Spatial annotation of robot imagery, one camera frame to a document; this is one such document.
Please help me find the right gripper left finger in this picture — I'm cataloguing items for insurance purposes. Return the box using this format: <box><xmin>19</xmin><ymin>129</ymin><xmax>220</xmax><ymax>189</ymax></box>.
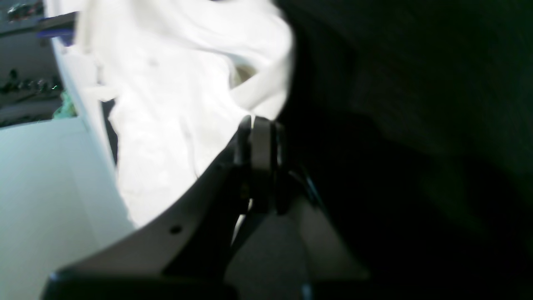
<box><xmin>42</xmin><ymin>116</ymin><xmax>252</xmax><ymax>300</ymax></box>

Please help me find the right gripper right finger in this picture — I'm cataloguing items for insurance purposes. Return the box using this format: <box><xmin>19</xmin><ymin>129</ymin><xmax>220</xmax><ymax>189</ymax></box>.
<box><xmin>250</xmin><ymin>117</ymin><xmax>368</xmax><ymax>300</ymax></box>

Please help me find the black table cloth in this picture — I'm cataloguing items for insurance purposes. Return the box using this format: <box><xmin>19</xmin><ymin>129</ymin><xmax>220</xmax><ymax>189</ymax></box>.
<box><xmin>277</xmin><ymin>0</ymin><xmax>532</xmax><ymax>300</ymax></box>

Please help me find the white frame right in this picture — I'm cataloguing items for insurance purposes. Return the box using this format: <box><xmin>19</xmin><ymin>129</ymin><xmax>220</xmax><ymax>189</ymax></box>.
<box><xmin>0</xmin><ymin>29</ymin><xmax>134</xmax><ymax>300</ymax></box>

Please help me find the white T-shirt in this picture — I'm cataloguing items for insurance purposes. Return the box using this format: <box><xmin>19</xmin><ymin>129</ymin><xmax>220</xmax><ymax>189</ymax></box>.
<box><xmin>44</xmin><ymin>0</ymin><xmax>297</xmax><ymax>230</ymax></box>

